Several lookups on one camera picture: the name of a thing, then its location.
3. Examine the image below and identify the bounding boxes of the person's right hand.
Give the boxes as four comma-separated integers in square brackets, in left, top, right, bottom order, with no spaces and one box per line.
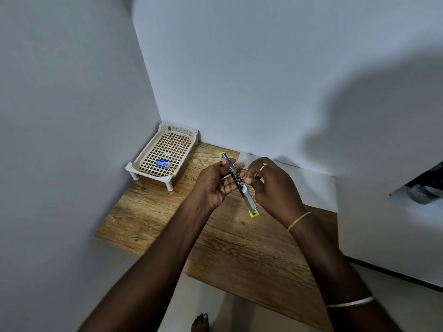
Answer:
[245,156,309,229]

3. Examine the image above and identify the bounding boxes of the person's right forearm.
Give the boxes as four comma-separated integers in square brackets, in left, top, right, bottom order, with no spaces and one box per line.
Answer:
[289,213,403,332]

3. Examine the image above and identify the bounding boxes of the yellow wrist thread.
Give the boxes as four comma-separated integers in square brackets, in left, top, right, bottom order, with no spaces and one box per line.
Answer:
[287,211,312,233]

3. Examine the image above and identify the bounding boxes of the silver bangle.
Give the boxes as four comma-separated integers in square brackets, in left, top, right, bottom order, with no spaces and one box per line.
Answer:
[326,296,376,309]

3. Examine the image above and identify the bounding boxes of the grey round container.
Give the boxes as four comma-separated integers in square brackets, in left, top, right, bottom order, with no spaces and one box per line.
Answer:
[406,184,439,206]

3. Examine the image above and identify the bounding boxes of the person's left hand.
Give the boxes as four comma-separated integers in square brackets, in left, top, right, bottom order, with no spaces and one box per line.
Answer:
[191,158,247,212]

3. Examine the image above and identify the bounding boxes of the yellow and silver stapler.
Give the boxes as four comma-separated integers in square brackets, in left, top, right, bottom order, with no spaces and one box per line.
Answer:
[218,152,260,218]

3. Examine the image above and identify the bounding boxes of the person's left foot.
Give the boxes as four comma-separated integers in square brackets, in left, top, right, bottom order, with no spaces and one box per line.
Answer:
[191,313,210,332]

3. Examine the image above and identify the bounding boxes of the large white paper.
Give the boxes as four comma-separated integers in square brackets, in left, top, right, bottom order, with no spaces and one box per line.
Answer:
[275,160,338,213]

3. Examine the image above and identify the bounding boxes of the person's left forearm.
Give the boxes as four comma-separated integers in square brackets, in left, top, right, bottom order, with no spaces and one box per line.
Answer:
[78,200,216,332]

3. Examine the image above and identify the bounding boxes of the small white paper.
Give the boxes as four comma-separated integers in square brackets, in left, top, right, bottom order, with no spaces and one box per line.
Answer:
[238,151,265,171]

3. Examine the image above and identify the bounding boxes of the white plastic lattice tray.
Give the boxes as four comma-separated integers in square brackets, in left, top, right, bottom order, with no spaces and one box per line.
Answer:
[125,121,200,192]

